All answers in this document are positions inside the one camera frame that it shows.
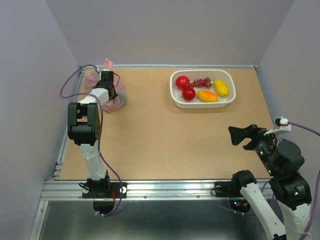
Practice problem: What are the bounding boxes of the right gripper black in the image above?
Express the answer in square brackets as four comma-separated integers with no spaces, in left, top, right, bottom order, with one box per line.
[228,122,281,175]

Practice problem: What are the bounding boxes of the pink plastic bag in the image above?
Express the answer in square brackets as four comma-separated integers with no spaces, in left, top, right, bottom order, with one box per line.
[79,58,127,113]

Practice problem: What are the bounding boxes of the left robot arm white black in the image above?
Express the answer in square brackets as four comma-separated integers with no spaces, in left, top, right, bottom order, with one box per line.
[67,68,118,197]

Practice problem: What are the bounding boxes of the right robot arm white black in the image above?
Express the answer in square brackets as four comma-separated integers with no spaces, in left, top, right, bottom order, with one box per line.
[228,118,313,240]

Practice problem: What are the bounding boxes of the yellow lemon fruit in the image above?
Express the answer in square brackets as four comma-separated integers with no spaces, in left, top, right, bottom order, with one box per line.
[213,80,229,97]

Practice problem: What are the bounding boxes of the orange yellow mango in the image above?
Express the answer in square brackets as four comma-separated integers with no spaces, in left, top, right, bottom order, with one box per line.
[197,90,218,103]

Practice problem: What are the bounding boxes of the red grape bunch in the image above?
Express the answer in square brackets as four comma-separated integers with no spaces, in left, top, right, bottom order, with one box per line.
[189,77,212,88]

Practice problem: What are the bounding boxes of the red apple lower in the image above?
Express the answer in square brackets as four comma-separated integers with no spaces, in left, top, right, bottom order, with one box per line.
[181,87,196,101]

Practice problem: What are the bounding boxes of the red apple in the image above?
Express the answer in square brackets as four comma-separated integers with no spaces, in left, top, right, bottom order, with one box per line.
[175,75,190,90]
[181,87,196,101]

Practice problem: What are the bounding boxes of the white plastic basket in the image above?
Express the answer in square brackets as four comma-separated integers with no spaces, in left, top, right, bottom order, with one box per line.
[169,69,237,109]

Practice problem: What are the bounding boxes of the red apple upper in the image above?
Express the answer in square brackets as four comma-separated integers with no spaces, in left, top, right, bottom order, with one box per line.
[175,75,190,90]

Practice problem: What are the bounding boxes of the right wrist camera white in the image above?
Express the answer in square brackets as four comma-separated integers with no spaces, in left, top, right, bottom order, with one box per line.
[264,116,292,136]

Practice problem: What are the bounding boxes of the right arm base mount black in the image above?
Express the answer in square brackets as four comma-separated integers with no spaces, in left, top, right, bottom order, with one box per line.
[210,181,242,198]

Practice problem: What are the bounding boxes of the aluminium front rail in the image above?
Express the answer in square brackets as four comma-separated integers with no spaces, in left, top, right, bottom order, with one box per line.
[41,178,276,201]

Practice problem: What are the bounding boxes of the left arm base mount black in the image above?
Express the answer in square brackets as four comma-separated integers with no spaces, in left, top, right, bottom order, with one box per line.
[78,180,127,199]

